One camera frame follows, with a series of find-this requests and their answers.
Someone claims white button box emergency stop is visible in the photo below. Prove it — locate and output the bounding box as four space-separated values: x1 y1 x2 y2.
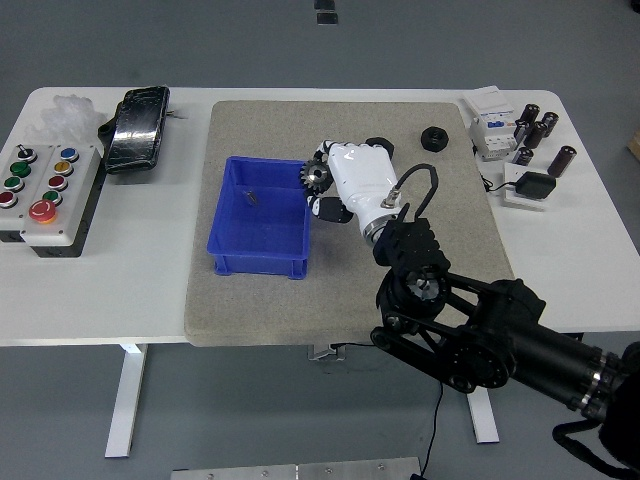
19 144 104 259

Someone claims white button box with switch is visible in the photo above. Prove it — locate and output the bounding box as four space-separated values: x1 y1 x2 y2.
0 143 54 244

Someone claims black adapter cord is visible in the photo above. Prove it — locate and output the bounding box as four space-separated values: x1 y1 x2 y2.
478 172 517 194

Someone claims black floor cable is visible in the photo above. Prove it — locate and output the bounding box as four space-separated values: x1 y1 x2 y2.
329 341 445 477

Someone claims white table leg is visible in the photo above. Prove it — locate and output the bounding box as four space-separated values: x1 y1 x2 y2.
103 343 149 459
466 389 501 445

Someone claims grey-brown mat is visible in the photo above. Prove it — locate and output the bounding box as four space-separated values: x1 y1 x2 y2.
183 99 517 349

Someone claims silver metal plate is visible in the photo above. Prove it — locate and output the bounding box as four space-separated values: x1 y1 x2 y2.
170 456 422 480

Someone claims small black nut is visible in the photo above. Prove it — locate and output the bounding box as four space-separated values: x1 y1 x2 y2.
420 126 450 152

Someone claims large black gear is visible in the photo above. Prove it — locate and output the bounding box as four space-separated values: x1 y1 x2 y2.
298 158 332 201

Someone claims grey table bracket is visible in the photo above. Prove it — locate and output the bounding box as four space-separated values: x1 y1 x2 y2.
306 343 347 362

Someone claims large black nut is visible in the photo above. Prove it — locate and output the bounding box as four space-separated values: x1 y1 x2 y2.
364 135 397 160

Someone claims white circuit breaker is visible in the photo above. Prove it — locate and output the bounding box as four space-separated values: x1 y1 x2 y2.
460 84 519 162

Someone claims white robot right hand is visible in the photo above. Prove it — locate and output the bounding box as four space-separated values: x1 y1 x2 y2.
306 138 402 237

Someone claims blue plastic box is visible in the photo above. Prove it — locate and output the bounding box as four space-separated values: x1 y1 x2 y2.
207 156 314 280

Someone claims white square plate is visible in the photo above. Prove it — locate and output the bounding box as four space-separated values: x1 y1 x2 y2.
501 161 557 212

